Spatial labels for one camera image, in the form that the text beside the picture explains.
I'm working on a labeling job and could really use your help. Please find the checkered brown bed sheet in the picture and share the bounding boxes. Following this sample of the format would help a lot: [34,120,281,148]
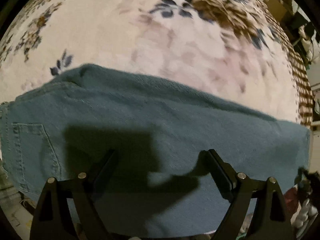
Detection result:
[257,1,313,128]

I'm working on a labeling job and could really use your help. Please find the light blue denim jeans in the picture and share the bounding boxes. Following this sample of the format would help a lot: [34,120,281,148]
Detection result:
[1,64,310,238]

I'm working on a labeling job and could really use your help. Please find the floral bed blanket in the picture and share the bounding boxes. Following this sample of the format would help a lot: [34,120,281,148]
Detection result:
[1,0,300,122]

